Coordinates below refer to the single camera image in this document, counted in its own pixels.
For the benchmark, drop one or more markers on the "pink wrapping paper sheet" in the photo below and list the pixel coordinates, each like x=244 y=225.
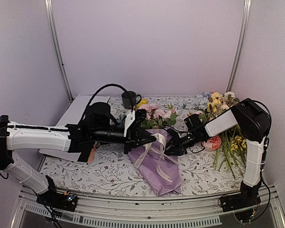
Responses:
x=159 y=170

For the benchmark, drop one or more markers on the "left aluminium frame post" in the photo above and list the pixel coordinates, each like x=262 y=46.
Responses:
x=56 y=47

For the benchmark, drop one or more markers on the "front aluminium rail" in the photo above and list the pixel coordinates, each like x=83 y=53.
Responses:
x=110 y=211

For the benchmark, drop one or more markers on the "aluminium frame post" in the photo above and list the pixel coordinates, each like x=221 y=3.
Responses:
x=56 y=47
x=240 y=44

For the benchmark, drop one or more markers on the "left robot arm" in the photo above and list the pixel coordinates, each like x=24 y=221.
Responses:
x=14 y=136

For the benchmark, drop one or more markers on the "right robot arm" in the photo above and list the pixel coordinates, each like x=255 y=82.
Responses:
x=252 y=118

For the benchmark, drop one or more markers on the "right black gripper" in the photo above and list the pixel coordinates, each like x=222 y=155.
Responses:
x=178 y=146

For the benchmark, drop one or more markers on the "dark grey mug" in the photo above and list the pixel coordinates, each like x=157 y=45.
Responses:
x=131 y=99

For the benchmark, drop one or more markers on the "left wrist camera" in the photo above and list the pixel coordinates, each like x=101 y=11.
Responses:
x=134 y=119

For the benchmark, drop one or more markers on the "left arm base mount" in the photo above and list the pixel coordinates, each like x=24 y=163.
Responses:
x=64 y=201

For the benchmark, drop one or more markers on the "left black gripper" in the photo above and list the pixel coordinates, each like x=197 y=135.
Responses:
x=132 y=138

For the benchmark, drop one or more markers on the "red patterned bowl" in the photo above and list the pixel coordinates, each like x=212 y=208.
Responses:
x=213 y=143

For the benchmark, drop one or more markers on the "yellow flower stem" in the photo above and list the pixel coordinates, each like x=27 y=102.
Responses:
x=142 y=102

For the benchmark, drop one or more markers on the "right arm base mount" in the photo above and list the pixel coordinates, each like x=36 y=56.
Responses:
x=245 y=198

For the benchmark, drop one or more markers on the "pile of fake flowers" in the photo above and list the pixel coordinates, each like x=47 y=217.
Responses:
x=217 y=113

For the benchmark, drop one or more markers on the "right aluminium frame post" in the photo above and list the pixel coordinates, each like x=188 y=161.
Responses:
x=240 y=44

